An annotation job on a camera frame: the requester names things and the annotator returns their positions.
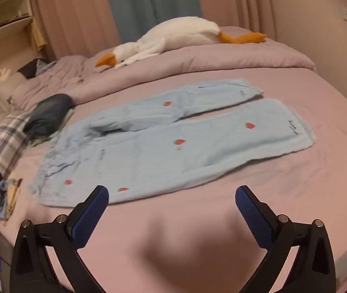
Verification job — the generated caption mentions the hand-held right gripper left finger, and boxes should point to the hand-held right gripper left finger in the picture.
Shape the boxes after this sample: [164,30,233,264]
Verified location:
[9,185,110,293]

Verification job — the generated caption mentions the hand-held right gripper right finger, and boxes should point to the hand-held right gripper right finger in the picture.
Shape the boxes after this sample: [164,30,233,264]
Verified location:
[235,185,336,293]

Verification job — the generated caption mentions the light blue strawberry pants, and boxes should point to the light blue strawberry pants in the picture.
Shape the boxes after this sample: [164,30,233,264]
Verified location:
[28,78,317,206]

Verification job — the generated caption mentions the plaid pillow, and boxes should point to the plaid pillow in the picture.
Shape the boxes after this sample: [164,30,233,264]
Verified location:
[0,110,36,180]

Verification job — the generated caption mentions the dark grey folded cloth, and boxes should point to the dark grey folded cloth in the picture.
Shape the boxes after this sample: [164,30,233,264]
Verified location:
[23,94,73,138]

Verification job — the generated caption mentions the black cloth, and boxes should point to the black cloth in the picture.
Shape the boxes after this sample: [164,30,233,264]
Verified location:
[18,59,44,80]

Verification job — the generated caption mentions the pink quilt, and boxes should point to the pink quilt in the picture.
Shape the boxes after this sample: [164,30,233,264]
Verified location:
[10,26,316,110]

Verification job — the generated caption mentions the pink curtain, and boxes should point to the pink curtain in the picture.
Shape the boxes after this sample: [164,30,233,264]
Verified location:
[193,0,276,42]
[33,0,122,60]

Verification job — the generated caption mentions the white goose plush toy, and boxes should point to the white goose plush toy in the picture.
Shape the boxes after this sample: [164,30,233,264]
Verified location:
[96,16,267,69]

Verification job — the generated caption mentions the blue curtain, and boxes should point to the blue curtain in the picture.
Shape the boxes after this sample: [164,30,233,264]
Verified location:
[102,0,203,45]

